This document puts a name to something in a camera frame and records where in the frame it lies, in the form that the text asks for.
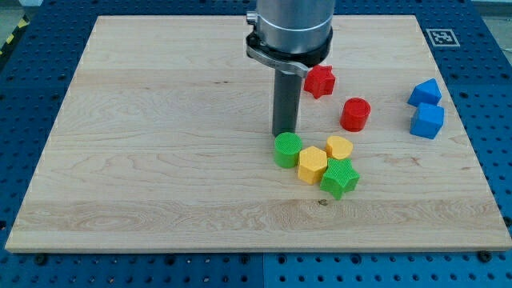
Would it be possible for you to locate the yellow heart block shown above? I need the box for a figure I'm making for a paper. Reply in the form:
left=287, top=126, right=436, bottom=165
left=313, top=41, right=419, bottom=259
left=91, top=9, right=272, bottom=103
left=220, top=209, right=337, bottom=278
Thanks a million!
left=326, top=135, right=354, bottom=160

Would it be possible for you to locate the green star block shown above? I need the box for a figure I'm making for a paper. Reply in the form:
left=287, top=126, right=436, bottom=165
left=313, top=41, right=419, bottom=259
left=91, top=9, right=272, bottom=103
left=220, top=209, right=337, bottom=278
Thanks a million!
left=320, top=158, right=360, bottom=200

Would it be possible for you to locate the red star block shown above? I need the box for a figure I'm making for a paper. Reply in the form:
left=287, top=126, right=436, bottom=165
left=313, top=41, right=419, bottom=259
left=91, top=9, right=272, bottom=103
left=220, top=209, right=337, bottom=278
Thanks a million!
left=304, top=65, right=336, bottom=99

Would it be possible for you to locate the white fiducial marker tag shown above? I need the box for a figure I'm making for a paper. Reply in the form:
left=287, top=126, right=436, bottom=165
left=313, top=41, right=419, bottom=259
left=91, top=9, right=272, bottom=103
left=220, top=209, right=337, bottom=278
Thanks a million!
left=426, top=28, right=460, bottom=47

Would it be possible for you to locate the green cylinder block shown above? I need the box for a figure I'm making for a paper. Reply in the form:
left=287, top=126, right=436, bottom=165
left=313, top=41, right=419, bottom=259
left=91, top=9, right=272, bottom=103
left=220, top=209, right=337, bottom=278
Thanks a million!
left=274, top=132, right=302, bottom=168

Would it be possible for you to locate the red cylinder block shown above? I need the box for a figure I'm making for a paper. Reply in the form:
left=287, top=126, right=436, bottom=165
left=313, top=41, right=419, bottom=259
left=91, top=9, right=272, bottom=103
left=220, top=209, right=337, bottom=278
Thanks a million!
left=339, top=98, right=371, bottom=132

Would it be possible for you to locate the yellow hexagon block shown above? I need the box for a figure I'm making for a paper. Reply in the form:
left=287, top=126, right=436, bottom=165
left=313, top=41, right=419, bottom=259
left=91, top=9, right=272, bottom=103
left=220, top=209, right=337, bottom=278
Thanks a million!
left=298, top=146, right=327, bottom=185

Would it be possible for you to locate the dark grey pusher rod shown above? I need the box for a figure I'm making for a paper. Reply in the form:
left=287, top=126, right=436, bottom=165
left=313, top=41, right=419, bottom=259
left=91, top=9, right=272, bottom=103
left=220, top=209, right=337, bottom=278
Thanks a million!
left=272, top=70, right=302, bottom=137

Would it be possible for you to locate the wooden board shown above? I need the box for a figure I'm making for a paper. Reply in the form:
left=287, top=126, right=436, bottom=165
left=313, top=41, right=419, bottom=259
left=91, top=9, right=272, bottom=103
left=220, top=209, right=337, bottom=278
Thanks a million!
left=6, top=15, right=511, bottom=253

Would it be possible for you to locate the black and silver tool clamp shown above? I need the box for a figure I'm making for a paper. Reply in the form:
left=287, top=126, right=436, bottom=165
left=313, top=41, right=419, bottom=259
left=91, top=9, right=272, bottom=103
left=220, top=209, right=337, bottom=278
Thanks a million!
left=246, top=29, right=333, bottom=78

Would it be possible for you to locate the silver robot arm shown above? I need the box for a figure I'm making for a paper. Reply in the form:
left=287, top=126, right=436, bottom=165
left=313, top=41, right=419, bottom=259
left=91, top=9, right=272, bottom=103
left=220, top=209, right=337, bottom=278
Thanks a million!
left=246, top=0, right=336, bottom=136

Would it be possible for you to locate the blue pentagon block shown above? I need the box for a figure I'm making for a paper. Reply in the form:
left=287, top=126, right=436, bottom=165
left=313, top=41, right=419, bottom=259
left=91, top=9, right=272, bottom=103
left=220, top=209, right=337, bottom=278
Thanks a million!
left=407, top=78, right=442, bottom=106

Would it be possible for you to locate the blue cube block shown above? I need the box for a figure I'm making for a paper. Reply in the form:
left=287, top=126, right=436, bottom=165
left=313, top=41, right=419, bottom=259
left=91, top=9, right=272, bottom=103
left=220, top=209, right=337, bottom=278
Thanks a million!
left=410, top=102, right=445, bottom=139

